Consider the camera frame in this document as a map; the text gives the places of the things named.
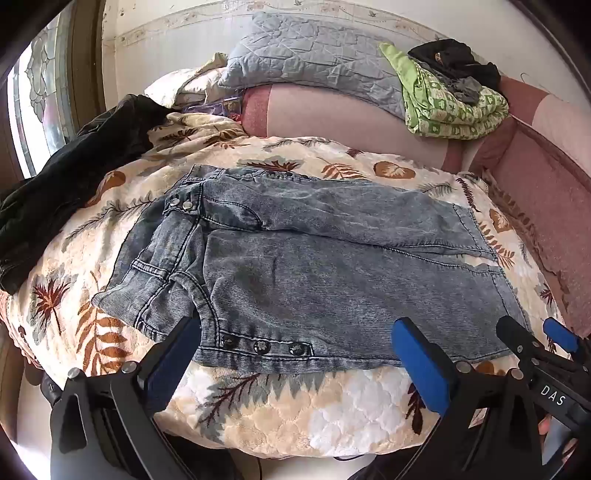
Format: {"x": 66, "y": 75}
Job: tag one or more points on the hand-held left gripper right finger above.
{"x": 421, "y": 364}

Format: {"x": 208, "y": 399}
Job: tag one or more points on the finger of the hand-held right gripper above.
{"x": 561, "y": 336}
{"x": 515, "y": 337}

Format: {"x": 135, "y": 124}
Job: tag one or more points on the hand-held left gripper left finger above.
{"x": 174, "y": 353}

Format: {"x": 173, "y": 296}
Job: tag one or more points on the grey-blue denim pants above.
{"x": 314, "y": 267}

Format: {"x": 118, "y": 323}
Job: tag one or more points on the cream leaf print blanket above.
{"x": 295, "y": 406}

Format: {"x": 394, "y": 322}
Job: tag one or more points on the black jacket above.
{"x": 78, "y": 170}

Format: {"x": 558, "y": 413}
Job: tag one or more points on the green patterned cloth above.
{"x": 443, "y": 106}

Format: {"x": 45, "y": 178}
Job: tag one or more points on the purple packet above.
{"x": 217, "y": 108}

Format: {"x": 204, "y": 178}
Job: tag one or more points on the small grey cloth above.
{"x": 464, "y": 88}

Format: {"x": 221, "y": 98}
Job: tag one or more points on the cream quilted pillow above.
{"x": 189, "y": 85}

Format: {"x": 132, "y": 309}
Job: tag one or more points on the black garment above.
{"x": 455, "y": 57}

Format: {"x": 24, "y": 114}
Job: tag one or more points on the stained glass window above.
{"x": 39, "y": 87}

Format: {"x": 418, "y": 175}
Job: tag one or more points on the grey quilted pillow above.
{"x": 314, "y": 55}

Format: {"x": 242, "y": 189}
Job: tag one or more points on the pink padded bed rail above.
{"x": 540, "y": 184}

